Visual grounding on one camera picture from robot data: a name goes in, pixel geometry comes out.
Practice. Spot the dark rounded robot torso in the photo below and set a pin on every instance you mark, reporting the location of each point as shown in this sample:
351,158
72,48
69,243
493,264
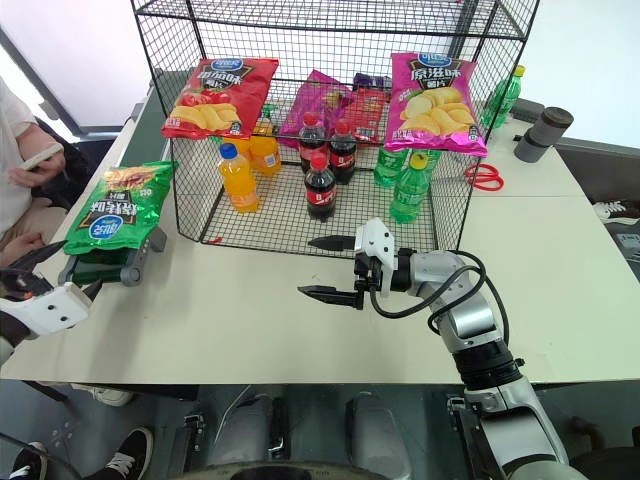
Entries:
285,472

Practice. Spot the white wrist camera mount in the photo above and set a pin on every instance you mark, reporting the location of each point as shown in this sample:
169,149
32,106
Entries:
50,310
377,240

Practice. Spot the black sneaker white sole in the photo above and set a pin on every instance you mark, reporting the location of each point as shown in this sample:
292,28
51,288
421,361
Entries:
127,452
29,462

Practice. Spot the bystander hand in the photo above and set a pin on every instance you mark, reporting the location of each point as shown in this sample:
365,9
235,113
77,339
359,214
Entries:
32,175

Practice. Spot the green soda bottle yellow cap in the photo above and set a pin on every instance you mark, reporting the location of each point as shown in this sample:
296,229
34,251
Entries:
410,192
502,100

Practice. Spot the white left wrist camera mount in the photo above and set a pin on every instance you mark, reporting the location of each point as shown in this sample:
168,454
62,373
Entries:
50,310

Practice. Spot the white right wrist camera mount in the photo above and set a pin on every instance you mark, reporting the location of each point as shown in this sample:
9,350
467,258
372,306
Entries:
377,240

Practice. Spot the black bag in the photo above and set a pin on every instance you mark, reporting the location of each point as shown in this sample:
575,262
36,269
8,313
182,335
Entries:
80,160

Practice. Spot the pink potato chips bag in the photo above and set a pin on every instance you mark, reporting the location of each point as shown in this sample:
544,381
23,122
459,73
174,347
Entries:
436,105

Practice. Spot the small red chips bag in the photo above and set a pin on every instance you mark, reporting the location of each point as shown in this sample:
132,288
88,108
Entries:
369,112

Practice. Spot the red potato chips bag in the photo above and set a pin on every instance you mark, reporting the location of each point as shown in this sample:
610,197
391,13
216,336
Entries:
220,95

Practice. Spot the person in white shirt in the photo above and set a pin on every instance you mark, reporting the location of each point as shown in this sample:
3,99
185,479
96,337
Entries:
15,130

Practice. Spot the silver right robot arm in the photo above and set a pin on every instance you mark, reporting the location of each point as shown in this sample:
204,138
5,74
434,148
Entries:
475,325

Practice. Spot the cola bottle red cap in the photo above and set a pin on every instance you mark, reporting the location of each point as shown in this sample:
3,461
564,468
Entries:
320,192
343,157
311,145

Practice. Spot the small dark purple packet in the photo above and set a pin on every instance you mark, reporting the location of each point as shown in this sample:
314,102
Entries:
369,80

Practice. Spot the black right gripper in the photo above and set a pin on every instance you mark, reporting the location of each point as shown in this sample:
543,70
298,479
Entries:
365,272

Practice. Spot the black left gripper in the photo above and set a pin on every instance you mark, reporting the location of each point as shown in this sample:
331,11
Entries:
22,285

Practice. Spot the grey robot leg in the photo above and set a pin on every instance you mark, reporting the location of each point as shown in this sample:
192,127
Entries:
377,435
245,435

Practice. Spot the green potato chips bag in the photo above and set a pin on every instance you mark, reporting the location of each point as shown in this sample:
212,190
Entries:
122,210

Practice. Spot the grey cylindrical roll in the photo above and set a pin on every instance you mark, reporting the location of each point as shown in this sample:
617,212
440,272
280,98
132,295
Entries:
542,132

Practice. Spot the smartphone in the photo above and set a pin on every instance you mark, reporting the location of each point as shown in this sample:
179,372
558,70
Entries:
37,160

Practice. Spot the orange soda bottle blue cap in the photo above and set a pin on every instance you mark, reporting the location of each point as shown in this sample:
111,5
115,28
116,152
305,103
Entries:
239,182

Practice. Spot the purple potato chips bag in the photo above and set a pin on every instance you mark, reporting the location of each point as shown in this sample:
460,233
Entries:
320,100

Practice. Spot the orange drink bottle green cap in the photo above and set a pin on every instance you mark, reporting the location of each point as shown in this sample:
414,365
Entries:
267,122

